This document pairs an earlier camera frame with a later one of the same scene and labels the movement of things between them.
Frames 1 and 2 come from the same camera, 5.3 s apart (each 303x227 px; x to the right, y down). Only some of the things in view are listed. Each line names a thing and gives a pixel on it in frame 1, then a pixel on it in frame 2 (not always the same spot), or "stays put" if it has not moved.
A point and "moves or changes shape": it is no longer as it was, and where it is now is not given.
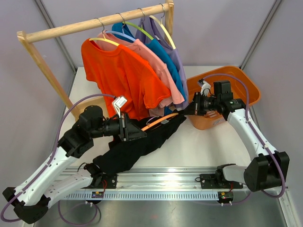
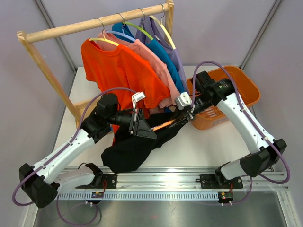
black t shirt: [123, 153] moves or changes shape
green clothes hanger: [138, 28] stays put
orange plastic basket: [241, 85] stays put
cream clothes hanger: [162, 26] stays put
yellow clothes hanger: [104, 39] stays put
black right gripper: [196, 108] -> [190, 115]
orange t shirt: [119, 72] stays put
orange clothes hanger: [145, 128] -> [162, 126]
